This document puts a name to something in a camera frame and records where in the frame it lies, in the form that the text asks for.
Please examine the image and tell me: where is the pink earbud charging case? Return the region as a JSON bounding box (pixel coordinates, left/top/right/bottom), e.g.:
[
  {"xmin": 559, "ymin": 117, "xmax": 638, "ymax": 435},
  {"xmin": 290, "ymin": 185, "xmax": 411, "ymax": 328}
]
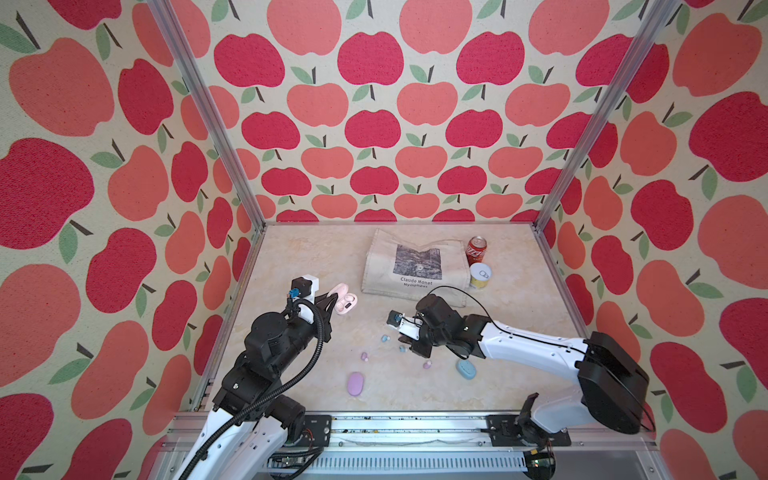
[{"xmin": 328, "ymin": 283, "xmax": 358, "ymax": 315}]

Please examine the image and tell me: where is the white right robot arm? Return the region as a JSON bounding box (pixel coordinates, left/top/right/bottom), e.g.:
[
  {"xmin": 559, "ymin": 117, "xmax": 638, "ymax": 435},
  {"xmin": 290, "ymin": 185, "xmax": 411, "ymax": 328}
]
[{"xmin": 387, "ymin": 293, "xmax": 649, "ymax": 446}]

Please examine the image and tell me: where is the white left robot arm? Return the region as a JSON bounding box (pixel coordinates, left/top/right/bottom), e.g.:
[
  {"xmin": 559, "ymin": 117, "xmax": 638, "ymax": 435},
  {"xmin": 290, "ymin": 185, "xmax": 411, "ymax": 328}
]
[{"xmin": 175, "ymin": 293, "xmax": 338, "ymax": 479}]

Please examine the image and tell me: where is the blue earbud charging case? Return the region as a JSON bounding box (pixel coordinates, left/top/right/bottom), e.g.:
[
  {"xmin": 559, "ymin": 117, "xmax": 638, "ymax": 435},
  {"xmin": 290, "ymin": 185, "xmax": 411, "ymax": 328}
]
[{"xmin": 456, "ymin": 359, "xmax": 477, "ymax": 380}]

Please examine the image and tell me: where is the purple earbud charging case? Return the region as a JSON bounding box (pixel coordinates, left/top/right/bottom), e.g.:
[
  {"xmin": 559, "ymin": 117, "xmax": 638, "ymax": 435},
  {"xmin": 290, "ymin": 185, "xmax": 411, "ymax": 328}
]
[{"xmin": 346, "ymin": 372, "xmax": 365, "ymax": 397}]

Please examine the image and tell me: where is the yellow can white lid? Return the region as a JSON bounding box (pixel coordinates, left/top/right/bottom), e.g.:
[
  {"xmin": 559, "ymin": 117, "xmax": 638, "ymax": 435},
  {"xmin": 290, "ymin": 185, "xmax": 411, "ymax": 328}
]
[{"xmin": 470, "ymin": 262, "xmax": 492, "ymax": 289}]

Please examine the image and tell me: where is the red cola can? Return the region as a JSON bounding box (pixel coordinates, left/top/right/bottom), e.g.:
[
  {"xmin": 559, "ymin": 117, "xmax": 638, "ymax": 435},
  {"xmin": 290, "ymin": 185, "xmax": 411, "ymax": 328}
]
[{"xmin": 465, "ymin": 236, "xmax": 488, "ymax": 265}]

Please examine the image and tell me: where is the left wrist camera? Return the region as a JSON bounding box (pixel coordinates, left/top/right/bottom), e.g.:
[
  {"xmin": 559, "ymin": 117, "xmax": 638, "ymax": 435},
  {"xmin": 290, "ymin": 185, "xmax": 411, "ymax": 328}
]
[{"xmin": 288, "ymin": 275, "xmax": 319, "ymax": 303}]

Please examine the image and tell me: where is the black corrugated cable conduit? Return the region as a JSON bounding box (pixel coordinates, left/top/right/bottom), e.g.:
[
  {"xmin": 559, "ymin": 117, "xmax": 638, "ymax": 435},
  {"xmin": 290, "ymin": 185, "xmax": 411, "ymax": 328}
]
[{"xmin": 179, "ymin": 298, "xmax": 328, "ymax": 480}]

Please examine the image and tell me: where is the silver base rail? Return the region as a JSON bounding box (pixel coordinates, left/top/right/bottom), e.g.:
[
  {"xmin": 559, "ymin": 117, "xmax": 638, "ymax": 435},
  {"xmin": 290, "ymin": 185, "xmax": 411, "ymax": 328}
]
[{"xmin": 147, "ymin": 411, "xmax": 672, "ymax": 479}]

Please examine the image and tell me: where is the left aluminium frame post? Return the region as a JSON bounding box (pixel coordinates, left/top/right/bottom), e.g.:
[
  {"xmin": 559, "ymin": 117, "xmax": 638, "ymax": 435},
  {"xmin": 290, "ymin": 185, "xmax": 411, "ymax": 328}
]
[{"xmin": 148, "ymin": 0, "xmax": 266, "ymax": 234}]

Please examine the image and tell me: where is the aluminium frame post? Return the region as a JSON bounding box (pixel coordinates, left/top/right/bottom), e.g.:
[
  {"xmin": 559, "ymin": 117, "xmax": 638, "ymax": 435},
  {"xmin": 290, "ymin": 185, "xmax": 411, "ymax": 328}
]
[
  {"xmin": 532, "ymin": 0, "xmax": 682, "ymax": 236},
  {"xmin": 148, "ymin": 0, "xmax": 266, "ymax": 234}
]

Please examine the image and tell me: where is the right aluminium frame post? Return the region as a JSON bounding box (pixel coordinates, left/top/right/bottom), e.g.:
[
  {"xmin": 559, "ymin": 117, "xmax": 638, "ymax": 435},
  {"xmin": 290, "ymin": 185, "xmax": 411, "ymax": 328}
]
[{"xmin": 532, "ymin": 0, "xmax": 682, "ymax": 236}]

